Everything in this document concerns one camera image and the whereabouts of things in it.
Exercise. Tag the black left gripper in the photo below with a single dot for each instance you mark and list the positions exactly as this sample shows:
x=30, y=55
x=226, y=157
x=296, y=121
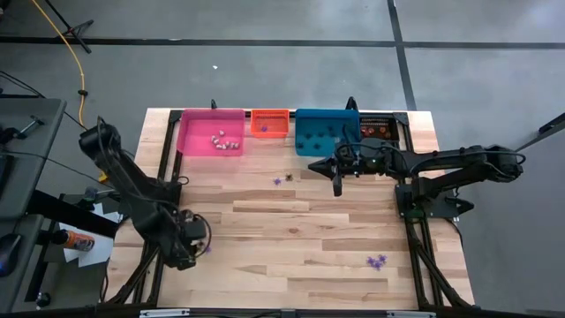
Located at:
x=187, y=238

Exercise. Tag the grey low table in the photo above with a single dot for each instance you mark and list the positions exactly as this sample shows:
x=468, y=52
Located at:
x=11, y=291

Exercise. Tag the silver frame bracket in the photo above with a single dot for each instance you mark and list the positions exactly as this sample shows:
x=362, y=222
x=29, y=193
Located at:
x=164, y=313
x=410, y=314

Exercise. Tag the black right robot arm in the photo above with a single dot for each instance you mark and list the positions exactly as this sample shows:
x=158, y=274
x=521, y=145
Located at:
x=463, y=161

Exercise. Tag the small black knob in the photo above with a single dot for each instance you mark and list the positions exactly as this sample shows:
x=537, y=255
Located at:
x=42, y=300

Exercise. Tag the blue plastic bin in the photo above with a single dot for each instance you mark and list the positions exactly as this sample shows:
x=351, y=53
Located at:
x=340, y=119

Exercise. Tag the black diagonal bar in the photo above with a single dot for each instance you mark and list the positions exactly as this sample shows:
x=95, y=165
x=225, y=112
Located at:
x=547, y=128

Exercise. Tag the black tripod stand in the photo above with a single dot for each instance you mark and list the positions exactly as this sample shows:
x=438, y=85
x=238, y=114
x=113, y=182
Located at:
x=72, y=32

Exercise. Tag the pink plastic bin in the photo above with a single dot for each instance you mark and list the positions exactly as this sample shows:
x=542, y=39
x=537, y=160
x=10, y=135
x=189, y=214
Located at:
x=198, y=128

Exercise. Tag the grey side table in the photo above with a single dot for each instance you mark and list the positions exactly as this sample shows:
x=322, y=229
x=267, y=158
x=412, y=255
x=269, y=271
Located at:
x=31, y=154

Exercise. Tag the black plastic basket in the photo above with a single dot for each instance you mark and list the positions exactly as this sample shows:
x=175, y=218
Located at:
x=375, y=123

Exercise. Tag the orange plastic basket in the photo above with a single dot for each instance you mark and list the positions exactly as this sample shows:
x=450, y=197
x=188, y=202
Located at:
x=276, y=123

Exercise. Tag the black clamp tool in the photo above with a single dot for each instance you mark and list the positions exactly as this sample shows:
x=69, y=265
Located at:
x=17, y=130

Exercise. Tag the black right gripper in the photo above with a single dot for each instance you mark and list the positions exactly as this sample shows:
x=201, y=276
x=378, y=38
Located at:
x=359, y=163

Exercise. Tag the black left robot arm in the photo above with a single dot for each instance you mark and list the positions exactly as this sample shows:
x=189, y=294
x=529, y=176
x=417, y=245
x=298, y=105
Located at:
x=132, y=185

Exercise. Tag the white paper sheets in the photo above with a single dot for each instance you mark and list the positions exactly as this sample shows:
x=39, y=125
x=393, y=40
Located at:
x=99, y=252

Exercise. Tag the orange spray can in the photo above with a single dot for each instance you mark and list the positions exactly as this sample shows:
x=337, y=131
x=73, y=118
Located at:
x=77, y=241

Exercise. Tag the black aluminium rig frame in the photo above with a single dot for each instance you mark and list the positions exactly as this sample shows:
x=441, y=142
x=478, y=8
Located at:
x=175, y=115

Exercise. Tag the black table beam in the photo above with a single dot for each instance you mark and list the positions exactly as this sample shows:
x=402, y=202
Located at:
x=75, y=214

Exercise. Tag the grey partition panel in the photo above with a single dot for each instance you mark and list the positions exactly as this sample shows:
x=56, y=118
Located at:
x=507, y=243

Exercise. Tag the dark computer mouse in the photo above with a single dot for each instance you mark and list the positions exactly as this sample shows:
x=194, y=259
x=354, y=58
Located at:
x=8, y=254

